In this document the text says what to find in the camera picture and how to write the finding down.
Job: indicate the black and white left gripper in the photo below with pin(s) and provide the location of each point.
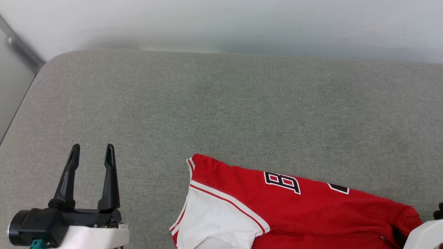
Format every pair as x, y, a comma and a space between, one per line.
93, 231

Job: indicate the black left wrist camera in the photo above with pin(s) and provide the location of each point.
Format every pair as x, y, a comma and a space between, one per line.
38, 226

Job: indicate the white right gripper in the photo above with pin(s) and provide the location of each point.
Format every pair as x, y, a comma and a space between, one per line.
425, 237

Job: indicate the grey fabric sofa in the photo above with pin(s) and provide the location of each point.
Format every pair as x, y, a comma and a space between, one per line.
225, 103

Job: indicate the red basketball jersey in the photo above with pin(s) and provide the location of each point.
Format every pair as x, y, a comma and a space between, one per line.
294, 214

